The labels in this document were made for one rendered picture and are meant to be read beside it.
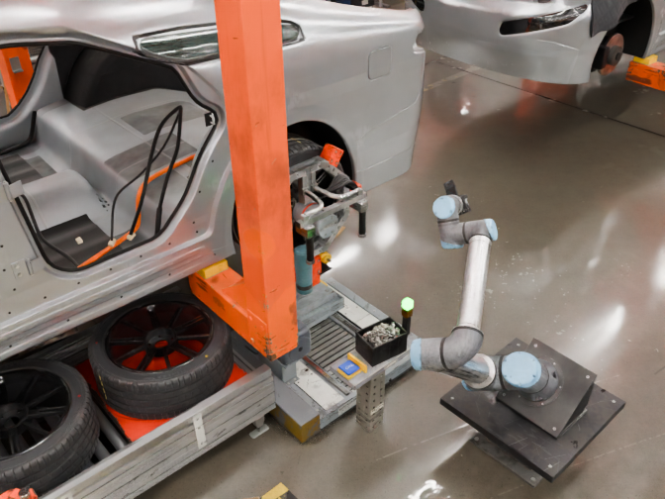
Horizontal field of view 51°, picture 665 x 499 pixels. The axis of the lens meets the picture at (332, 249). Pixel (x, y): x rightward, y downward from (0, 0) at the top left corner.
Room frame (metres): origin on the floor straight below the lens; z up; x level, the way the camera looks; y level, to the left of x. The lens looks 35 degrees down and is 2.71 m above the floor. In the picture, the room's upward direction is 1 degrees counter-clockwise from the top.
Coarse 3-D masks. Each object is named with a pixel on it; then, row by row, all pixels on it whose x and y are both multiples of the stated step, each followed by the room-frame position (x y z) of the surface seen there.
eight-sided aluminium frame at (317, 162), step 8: (312, 160) 3.01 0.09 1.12; (320, 160) 3.00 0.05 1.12; (296, 168) 2.95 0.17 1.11; (304, 168) 2.92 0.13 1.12; (312, 168) 2.96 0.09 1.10; (320, 168) 2.99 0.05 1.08; (328, 168) 3.02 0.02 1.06; (336, 168) 3.06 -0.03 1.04; (296, 176) 2.89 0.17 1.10; (336, 192) 3.13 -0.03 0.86; (344, 192) 3.10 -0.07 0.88; (336, 200) 3.13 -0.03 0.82; (344, 208) 3.09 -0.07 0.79; (336, 216) 3.11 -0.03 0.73; (344, 216) 3.09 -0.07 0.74; (336, 232) 3.06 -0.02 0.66; (320, 240) 3.04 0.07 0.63; (328, 240) 3.02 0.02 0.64; (320, 248) 2.98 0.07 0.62; (328, 248) 3.01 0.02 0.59
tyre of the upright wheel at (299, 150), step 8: (288, 136) 3.17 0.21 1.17; (296, 136) 3.21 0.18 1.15; (288, 144) 3.07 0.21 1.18; (296, 144) 3.08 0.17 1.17; (304, 144) 3.09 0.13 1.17; (312, 144) 3.12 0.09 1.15; (288, 152) 2.98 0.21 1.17; (296, 152) 3.00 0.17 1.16; (304, 152) 3.03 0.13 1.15; (312, 152) 3.06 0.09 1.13; (320, 152) 3.10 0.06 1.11; (296, 160) 3.00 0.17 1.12; (304, 160) 3.03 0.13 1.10; (232, 224) 2.88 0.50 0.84; (232, 232) 2.90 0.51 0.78
